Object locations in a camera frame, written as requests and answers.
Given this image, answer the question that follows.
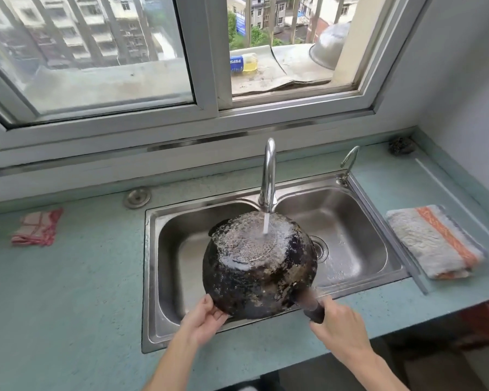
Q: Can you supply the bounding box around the person's left hand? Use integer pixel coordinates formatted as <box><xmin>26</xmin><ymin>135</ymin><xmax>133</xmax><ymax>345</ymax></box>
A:
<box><xmin>178</xmin><ymin>294</ymin><xmax>230</xmax><ymax>349</ymax></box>

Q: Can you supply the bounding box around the person's right hand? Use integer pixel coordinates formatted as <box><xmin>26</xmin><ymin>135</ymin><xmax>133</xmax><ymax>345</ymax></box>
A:
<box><xmin>309</xmin><ymin>296</ymin><xmax>375</xmax><ymax>359</ymax></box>

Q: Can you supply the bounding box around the blackened burnt wok with handle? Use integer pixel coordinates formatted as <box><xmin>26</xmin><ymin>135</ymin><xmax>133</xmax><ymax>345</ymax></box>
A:
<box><xmin>202</xmin><ymin>211</ymin><xmax>326</xmax><ymax>324</ymax></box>

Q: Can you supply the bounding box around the person's right forearm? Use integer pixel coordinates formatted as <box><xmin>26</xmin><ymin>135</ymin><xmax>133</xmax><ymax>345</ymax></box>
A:
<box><xmin>350</xmin><ymin>347</ymin><xmax>410</xmax><ymax>391</ymax></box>

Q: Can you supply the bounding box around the person's left forearm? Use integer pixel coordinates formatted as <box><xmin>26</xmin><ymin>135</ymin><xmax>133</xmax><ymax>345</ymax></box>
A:
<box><xmin>143</xmin><ymin>336</ymin><xmax>204</xmax><ymax>391</ymax></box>

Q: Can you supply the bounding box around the stainless steel double sink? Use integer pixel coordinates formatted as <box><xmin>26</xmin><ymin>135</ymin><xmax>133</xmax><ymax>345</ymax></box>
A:
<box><xmin>141</xmin><ymin>172</ymin><xmax>412</xmax><ymax>355</ymax></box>

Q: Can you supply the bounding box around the round metal countertop cap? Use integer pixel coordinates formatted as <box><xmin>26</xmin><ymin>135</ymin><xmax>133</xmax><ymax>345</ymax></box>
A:
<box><xmin>123</xmin><ymin>187</ymin><xmax>152</xmax><ymax>209</ymax></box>

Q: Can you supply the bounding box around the white orange striped towel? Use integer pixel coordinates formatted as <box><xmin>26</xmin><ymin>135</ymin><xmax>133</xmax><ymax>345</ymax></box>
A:
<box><xmin>385</xmin><ymin>205</ymin><xmax>488</xmax><ymax>280</ymax></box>

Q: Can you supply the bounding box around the chrome gooseneck faucet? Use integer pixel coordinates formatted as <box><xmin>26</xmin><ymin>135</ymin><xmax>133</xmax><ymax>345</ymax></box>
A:
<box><xmin>258</xmin><ymin>138</ymin><xmax>277</xmax><ymax>213</ymax></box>

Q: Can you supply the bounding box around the small chrome tap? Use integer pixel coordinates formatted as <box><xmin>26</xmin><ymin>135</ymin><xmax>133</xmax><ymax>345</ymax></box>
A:
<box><xmin>337</xmin><ymin>146</ymin><xmax>360</xmax><ymax>188</ymax></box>

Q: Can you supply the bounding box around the steel wool scrubber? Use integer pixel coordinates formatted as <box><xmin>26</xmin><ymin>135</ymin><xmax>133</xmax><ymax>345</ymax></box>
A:
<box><xmin>388</xmin><ymin>136</ymin><xmax>417</xmax><ymax>156</ymax></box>

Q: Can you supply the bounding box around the red white checked cloth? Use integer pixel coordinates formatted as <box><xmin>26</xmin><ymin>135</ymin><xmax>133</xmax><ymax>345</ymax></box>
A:
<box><xmin>11</xmin><ymin>208</ymin><xmax>64</xmax><ymax>247</ymax></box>

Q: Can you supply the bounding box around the plastic bottle with yellow liquid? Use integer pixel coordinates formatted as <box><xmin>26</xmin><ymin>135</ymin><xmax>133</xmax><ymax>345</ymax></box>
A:
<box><xmin>230</xmin><ymin>53</ymin><xmax>258</xmax><ymax>74</ymax></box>

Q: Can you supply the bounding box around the grey sheet on ledge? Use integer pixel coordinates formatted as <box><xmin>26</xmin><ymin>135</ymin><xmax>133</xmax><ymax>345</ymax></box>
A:
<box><xmin>231</xmin><ymin>44</ymin><xmax>336</xmax><ymax>96</ymax></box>

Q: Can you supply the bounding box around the metal basin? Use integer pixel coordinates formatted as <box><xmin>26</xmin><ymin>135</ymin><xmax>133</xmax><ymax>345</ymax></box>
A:
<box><xmin>308</xmin><ymin>22</ymin><xmax>351</xmax><ymax>71</ymax></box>

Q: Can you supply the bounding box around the aluminium sliding window frame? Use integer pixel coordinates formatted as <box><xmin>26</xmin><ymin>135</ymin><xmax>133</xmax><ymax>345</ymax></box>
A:
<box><xmin>0</xmin><ymin>0</ymin><xmax>434</xmax><ymax>179</ymax></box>

